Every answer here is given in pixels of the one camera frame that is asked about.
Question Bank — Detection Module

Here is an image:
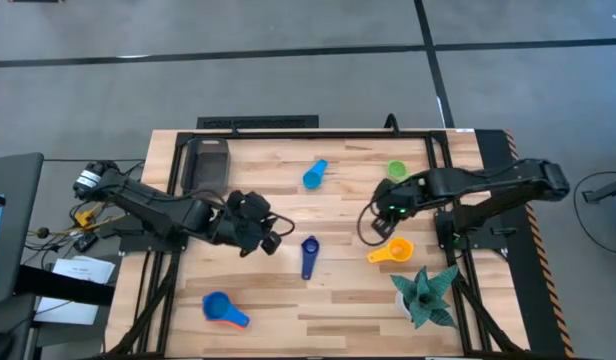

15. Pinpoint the white plant pot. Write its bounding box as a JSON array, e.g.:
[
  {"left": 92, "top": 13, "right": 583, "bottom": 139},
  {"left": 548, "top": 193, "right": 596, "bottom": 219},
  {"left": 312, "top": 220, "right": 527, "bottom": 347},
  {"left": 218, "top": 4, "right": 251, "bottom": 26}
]
[{"left": 395, "top": 292, "right": 414, "bottom": 321}]

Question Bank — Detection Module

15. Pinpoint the black hazard-striped mat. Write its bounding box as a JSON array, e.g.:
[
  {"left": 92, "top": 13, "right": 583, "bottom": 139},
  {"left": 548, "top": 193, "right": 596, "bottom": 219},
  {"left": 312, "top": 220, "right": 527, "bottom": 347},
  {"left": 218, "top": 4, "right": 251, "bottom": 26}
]
[{"left": 475, "top": 128, "right": 577, "bottom": 359}]

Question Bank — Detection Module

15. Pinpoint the grey plastic basket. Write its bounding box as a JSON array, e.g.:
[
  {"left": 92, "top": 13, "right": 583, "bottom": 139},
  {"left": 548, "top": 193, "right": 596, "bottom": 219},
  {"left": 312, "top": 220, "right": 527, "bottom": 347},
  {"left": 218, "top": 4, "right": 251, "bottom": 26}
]
[{"left": 180, "top": 137, "right": 233, "bottom": 196}]

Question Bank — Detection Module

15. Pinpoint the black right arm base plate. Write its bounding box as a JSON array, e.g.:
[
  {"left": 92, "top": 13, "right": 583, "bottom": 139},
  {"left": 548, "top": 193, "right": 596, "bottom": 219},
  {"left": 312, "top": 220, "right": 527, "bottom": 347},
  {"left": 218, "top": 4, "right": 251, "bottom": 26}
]
[{"left": 435, "top": 209, "right": 510, "bottom": 251}]

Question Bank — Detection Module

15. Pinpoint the yellow cable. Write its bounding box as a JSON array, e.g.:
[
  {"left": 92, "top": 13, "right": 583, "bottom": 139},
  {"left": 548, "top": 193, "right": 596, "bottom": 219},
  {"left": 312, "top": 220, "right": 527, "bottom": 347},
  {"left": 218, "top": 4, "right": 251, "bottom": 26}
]
[{"left": 73, "top": 208, "right": 98, "bottom": 227}]

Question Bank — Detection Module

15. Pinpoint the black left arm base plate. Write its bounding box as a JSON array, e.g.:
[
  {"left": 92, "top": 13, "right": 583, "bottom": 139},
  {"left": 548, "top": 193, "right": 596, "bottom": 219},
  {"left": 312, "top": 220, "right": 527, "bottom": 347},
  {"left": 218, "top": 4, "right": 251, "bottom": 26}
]
[{"left": 118, "top": 230, "right": 189, "bottom": 254}]

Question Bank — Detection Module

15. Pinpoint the green artificial plant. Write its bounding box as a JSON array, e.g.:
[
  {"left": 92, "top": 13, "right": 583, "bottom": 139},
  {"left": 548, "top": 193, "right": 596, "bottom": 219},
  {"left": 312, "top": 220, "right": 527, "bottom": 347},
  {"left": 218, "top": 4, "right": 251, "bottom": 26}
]
[{"left": 390, "top": 264, "right": 462, "bottom": 330}]

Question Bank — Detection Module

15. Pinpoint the teal measuring cup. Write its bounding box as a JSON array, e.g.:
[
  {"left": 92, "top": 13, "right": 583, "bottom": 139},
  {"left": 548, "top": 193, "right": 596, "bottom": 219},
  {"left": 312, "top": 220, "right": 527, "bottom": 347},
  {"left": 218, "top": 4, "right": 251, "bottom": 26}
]
[{"left": 302, "top": 158, "right": 329, "bottom": 190}]

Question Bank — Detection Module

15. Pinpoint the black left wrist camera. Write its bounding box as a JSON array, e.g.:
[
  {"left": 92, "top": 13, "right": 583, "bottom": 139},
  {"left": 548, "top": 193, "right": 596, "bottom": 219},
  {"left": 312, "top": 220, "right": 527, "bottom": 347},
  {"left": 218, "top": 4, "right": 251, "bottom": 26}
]
[{"left": 239, "top": 191, "right": 273, "bottom": 221}]

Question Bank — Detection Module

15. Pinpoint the grey tripod leg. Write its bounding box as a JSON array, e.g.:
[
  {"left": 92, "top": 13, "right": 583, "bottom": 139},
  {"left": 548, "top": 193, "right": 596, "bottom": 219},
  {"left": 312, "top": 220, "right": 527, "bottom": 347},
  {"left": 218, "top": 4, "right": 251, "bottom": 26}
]
[{"left": 581, "top": 174, "right": 616, "bottom": 205}]

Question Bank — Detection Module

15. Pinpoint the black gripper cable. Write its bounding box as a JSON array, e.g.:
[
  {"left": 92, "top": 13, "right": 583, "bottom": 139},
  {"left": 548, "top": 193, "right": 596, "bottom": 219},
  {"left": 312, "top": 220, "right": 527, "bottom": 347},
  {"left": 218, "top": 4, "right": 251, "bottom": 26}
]
[
  {"left": 265, "top": 212, "right": 296, "bottom": 251},
  {"left": 357, "top": 199, "right": 389, "bottom": 247}
]

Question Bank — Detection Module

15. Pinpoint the green measuring cup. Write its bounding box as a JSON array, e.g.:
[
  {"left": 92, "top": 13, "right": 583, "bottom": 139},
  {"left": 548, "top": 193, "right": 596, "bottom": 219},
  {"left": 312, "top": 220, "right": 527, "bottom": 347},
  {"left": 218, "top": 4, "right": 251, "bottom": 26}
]
[{"left": 386, "top": 159, "right": 410, "bottom": 183}]

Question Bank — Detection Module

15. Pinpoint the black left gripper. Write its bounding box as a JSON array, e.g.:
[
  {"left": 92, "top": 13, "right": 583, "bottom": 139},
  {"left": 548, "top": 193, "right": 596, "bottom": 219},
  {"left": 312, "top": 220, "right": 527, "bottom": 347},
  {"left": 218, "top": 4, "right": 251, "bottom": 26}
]
[{"left": 215, "top": 199, "right": 284, "bottom": 257}]

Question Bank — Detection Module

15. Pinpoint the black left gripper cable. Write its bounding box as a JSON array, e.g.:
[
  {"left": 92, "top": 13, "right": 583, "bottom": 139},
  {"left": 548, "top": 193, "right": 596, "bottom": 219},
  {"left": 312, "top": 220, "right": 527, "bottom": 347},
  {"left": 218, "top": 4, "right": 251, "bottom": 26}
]
[{"left": 265, "top": 212, "right": 296, "bottom": 251}]

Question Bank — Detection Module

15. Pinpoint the black floor grate strip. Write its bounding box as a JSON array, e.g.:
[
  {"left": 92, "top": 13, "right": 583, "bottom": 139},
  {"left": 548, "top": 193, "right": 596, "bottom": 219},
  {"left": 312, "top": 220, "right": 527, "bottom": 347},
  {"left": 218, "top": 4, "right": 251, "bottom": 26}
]
[{"left": 196, "top": 114, "right": 320, "bottom": 130}]

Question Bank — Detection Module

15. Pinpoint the white paper sheet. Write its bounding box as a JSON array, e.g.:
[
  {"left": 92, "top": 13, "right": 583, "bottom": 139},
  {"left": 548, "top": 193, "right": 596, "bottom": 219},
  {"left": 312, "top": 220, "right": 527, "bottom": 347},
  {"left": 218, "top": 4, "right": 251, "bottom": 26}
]
[
  {"left": 52, "top": 254, "right": 117, "bottom": 286},
  {"left": 33, "top": 297, "right": 102, "bottom": 326}
]

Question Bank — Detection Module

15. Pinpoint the yellow measuring cup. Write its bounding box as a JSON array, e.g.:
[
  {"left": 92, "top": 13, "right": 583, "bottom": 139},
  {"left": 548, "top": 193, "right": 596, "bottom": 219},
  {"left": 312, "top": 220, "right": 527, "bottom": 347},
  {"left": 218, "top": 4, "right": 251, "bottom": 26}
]
[{"left": 366, "top": 237, "right": 415, "bottom": 265}]

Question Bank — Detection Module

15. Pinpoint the small purple measuring cup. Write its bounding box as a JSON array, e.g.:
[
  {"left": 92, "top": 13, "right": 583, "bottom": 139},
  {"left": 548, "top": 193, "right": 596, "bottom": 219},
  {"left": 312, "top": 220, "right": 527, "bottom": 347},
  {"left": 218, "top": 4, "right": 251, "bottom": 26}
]
[{"left": 300, "top": 235, "right": 321, "bottom": 281}]

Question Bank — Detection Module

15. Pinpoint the black floor cable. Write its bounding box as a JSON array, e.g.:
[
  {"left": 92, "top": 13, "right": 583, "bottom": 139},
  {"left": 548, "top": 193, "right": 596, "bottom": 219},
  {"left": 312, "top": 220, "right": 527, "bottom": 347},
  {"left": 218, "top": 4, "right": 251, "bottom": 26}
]
[{"left": 572, "top": 171, "right": 616, "bottom": 256}]

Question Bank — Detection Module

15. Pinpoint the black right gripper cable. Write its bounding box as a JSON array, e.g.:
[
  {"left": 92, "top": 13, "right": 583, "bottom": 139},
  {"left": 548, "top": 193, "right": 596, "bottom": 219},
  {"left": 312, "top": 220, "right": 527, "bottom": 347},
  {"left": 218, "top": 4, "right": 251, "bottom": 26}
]
[{"left": 357, "top": 199, "right": 389, "bottom": 247}]

